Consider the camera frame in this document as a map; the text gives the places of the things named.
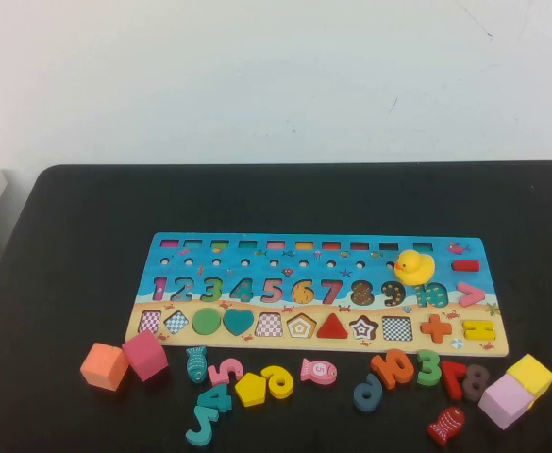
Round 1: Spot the yellow pentagon piece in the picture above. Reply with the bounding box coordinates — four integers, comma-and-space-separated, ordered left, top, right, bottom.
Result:
234, 371, 270, 408

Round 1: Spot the blue wooden number puzzle board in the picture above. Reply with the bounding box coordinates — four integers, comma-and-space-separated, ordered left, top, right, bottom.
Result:
124, 230, 511, 359

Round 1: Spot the teal heart piece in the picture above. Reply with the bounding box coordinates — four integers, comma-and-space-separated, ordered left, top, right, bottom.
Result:
222, 307, 256, 337

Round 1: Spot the green circle piece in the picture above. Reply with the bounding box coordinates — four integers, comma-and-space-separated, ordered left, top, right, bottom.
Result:
192, 307, 223, 338

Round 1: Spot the red triangle piece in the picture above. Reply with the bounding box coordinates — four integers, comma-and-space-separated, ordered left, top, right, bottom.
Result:
316, 312, 349, 340

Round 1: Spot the orange plus sign piece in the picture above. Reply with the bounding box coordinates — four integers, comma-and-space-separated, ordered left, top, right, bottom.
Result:
419, 312, 453, 344

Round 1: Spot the teal hook-shaped number piece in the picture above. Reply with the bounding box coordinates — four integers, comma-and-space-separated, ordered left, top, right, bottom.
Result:
185, 406, 221, 448

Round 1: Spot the pink greater-than sign piece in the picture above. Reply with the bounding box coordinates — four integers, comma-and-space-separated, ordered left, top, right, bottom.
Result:
458, 281, 487, 308

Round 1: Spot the yellow equals sign piece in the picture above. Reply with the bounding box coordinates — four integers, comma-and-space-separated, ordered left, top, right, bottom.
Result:
462, 319, 496, 342

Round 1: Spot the yellow rubber duck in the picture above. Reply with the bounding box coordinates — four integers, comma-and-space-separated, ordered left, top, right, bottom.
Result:
393, 248, 437, 286

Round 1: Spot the pink wooden fish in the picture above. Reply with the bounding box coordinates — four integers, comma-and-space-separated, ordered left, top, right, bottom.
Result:
300, 357, 339, 384

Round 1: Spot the pink number five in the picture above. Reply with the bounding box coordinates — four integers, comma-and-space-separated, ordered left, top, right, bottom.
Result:
208, 357, 245, 387

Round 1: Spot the teal wooden fish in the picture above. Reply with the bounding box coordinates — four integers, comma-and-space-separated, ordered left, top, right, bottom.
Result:
185, 345, 208, 383

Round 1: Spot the yellow number six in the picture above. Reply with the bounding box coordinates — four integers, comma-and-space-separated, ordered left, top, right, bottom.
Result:
260, 365, 295, 400

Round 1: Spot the orange number ten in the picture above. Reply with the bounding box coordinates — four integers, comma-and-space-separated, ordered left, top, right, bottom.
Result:
369, 347, 417, 391

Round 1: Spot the magenta cube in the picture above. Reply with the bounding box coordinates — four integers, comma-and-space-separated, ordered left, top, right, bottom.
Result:
121, 328, 170, 382

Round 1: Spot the teal number four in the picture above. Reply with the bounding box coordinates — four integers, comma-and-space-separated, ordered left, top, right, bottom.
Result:
199, 387, 234, 416

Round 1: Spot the dark blue number nine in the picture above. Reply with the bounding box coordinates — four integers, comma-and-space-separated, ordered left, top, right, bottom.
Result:
353, 374, 384, 414

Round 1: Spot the green number three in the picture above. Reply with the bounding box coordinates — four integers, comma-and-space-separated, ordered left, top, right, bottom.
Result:
415, 349, 443, 387

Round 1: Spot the orange cube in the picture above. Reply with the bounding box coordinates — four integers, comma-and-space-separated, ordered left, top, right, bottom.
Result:
79, 342, 130, 392

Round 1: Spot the red number seven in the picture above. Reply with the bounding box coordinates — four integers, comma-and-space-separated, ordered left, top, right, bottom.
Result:
440, 361, 469, 401

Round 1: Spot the brown number eight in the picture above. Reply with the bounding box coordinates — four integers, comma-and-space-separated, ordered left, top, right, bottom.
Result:
461, 365, 491, 402

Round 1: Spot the red wooden fish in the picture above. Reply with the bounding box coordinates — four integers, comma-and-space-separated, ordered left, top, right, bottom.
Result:
427, 406, 466, 447

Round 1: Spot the light pink cube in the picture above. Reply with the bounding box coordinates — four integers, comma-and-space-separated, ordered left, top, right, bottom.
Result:
477, 375, 534, 430

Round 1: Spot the yellow cube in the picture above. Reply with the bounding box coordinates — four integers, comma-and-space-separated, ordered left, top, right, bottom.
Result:
506, 353, 552, 410

